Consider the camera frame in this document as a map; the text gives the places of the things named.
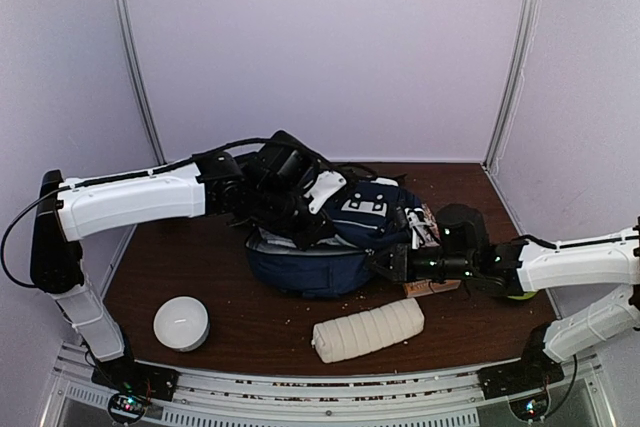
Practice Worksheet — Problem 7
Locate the green plate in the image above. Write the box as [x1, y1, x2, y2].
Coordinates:
[507, 291, 538, 302]

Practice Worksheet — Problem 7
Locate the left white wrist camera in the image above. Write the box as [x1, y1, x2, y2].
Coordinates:
[304, 171, 346, 215]

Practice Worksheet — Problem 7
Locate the left aluminium frame post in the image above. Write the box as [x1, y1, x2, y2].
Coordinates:
[114, 0, 166, 164]

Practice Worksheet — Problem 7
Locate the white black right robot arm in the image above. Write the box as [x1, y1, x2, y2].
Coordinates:
[372, 204, 639, 389]

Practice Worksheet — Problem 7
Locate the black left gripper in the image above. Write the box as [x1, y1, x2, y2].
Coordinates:
[251, 181, 336, 251]

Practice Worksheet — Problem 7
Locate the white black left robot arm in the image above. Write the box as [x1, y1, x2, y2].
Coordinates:
[30, 131, 347, 391]

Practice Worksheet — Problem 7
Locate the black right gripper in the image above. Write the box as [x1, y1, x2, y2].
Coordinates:
[366, 244, 475, 284]

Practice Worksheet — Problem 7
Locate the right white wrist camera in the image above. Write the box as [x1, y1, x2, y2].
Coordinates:
[405, 207, 440, 250]

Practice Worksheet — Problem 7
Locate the navy blue student backpack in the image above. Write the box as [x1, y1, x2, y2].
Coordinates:
[245, 177, 430, 298]

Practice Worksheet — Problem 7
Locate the white front rail frame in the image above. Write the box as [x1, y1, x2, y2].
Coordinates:
[39, 341, 616, 427]

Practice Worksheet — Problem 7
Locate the right aluminium frame post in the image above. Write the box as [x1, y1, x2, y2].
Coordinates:
[483, 0, 539, 175]

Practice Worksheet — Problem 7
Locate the orange treehouse paperback book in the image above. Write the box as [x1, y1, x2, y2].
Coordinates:
[403, 279, 461, 298]

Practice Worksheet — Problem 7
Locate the white ceramic bowl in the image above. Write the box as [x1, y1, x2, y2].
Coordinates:
[153, 296, 210, 352]

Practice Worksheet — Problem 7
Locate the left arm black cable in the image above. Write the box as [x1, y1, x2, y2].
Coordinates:
[0, 135, 381, 291]

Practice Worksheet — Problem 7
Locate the aluminium frame post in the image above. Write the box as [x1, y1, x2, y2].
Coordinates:
[114, 0, 166, 164]
[483, 0, 539, 175]

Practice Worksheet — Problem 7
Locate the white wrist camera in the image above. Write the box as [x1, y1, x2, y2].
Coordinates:
[304, 171, 346, 215]
[405, 207, 440, 250]

